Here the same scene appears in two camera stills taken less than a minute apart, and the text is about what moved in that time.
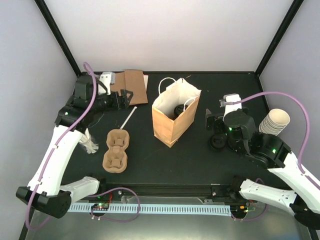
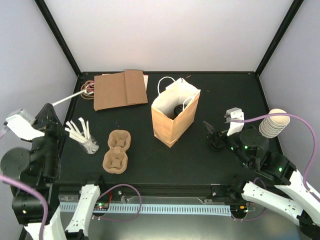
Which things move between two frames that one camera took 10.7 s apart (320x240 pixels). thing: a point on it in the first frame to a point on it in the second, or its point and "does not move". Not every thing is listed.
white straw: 128,118 to 80,92
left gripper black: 116,105 to 52,123
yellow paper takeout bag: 174,110 does not move
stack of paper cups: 274,122 does not move
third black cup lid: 217,142 does not move
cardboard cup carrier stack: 115,159 does not move
